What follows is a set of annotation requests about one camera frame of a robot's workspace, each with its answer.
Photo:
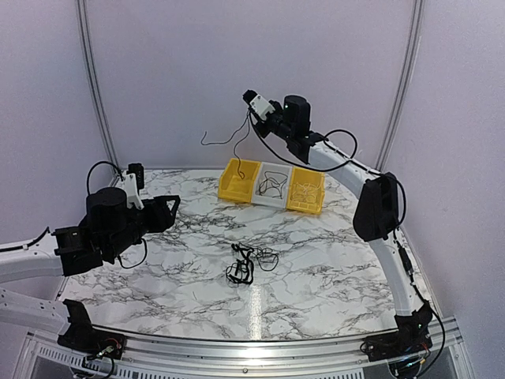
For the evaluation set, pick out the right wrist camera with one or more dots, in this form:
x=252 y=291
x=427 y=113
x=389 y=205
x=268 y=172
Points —
x=258 y=105

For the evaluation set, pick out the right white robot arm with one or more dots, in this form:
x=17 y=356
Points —
x=381 y=206

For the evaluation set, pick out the white plastic bin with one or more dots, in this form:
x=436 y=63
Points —
x=272 y=184

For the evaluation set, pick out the aluminium corner post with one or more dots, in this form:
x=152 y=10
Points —
x=93 y=81
x=406 y=73

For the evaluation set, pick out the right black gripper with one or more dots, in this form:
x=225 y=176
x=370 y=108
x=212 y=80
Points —
x=262 y=132

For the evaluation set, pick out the right yellow plastic bin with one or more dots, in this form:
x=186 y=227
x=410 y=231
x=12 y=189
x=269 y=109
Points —
x=306 y=191

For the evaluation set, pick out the left yellow plastic bin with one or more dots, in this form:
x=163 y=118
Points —
x=237 y=180

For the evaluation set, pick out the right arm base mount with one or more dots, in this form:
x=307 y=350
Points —
x=412 y=335

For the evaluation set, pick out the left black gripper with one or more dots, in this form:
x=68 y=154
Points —
x=161 y=219

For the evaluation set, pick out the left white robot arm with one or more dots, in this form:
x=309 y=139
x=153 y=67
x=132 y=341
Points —
x=116 y=218

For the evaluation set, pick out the right aluminium corner post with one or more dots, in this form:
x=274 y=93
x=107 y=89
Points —
x=406 y=73

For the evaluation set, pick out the yellow plastic bin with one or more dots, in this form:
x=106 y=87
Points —
x=306 y=191
x=237 y=180

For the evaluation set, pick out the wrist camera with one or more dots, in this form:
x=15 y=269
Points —
x=258 y=105
x=133 y=180

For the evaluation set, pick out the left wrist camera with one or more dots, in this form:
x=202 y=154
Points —
x=133 y=180

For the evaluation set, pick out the left aluminium corner post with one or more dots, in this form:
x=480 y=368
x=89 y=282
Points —
x=93 y=81

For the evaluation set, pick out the aluminium front rail frame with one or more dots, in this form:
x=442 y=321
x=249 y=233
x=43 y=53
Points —
x=146 y=356

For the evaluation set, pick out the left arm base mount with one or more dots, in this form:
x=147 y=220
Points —
x=82 y=336

